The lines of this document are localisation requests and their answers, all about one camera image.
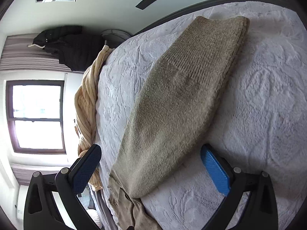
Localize cream striped blanket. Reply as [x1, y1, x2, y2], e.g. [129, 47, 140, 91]
[74, 45, 115, 192]

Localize brown framed window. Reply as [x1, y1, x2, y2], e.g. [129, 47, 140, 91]
[5, 80, 66, 155]

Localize black hanging clothes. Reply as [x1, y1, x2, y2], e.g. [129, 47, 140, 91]
[32, 25, 105, 72]

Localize taupe knit sweater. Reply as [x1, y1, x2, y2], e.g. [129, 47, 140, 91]
[108, 16, 249, 229]

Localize grey striped curtain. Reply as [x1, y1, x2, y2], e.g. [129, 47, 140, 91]
[1, 34, 71, 72]

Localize white embossed bed cover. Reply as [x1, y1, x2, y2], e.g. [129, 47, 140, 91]
[96, 2, 306, 229]

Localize black bed frame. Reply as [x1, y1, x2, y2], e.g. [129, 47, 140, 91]
[134, 0, 295, 36]

